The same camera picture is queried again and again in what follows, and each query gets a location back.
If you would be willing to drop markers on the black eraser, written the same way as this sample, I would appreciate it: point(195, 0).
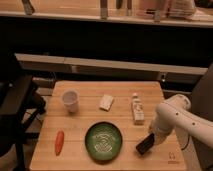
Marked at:
point(145, 144)

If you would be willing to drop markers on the white tube bottle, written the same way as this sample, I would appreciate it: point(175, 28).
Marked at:
point(137, 110)

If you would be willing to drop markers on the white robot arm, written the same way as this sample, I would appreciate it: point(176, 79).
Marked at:
point(174, 112)

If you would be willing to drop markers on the wooden table board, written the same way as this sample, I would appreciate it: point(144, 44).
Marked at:
point(74, 157)

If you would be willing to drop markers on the orange carrot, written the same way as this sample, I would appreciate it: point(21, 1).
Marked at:
point(59, 141)

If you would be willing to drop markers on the white sponge block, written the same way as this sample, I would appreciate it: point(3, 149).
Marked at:
point(106, 102)

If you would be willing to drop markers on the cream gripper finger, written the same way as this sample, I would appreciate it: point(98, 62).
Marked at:
point(158, 140)

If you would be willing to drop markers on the black chair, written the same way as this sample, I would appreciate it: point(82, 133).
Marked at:
point(19, 106)

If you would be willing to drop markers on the green patterned plate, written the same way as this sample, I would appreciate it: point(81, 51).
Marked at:
point(103, 141)

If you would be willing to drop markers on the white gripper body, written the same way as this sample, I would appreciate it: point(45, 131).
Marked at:
point(160, 128)

